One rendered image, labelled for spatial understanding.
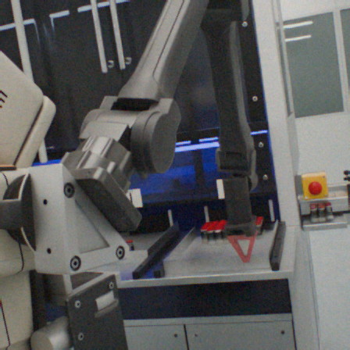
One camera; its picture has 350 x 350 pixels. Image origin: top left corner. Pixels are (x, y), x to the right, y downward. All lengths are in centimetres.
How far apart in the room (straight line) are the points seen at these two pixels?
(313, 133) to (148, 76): 549
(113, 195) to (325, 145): 567
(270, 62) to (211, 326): 86
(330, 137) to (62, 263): 570
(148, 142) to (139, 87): 10
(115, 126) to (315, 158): 559
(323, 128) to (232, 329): 464
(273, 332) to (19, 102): 122
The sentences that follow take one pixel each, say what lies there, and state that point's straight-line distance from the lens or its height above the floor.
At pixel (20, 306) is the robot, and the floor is 105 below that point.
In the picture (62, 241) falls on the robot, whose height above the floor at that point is 115.
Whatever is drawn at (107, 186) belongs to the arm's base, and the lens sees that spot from 50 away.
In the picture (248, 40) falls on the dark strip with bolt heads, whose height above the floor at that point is 145.
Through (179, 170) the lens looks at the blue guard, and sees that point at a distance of 155.
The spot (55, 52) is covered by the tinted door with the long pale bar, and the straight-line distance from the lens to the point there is 171.
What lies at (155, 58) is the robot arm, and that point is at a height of 134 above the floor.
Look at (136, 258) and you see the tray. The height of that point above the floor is 89.
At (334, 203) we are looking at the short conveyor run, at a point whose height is 92.
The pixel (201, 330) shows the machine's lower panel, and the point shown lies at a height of 56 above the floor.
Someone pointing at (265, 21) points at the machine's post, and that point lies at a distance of 151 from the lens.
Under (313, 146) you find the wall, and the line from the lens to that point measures 612.
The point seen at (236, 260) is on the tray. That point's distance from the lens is 119.
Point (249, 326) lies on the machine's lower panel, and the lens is 166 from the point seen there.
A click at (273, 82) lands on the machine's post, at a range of 150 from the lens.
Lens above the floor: 125
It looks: 7 degrees down
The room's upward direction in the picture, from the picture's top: 9 degrees counter-clockwise
